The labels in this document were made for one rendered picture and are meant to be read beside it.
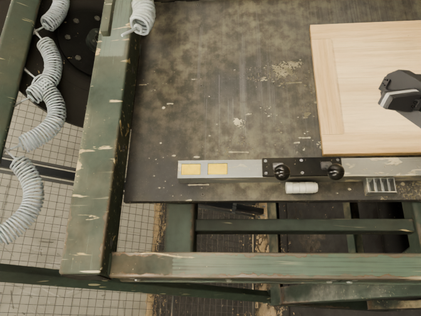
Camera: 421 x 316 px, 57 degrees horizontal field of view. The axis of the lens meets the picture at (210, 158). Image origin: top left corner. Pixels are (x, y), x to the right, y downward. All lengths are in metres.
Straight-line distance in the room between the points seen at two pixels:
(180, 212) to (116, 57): 0.48
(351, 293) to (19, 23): 1.64
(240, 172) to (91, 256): 0.41
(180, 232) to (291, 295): 1.03
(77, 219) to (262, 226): 0.47
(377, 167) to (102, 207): 0.69
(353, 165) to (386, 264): 0.25
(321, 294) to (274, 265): 0.91
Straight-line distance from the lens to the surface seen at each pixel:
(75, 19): 1.84
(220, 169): 1.02
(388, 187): 1.07
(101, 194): 0.99
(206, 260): 0.95
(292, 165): 1.02
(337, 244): 2.88
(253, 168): 1.02
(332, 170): 0.91
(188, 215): 1.06
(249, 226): 1.07
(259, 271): 0.94
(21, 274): 1.41
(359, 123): 1.14
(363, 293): 1.69
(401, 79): 0.66
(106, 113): 1.09
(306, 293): 1.91
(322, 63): 1.23
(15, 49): 1.63
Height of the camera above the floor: 2.08
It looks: 27 degrees down
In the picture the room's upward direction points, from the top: 76 degrees counter-clockwise
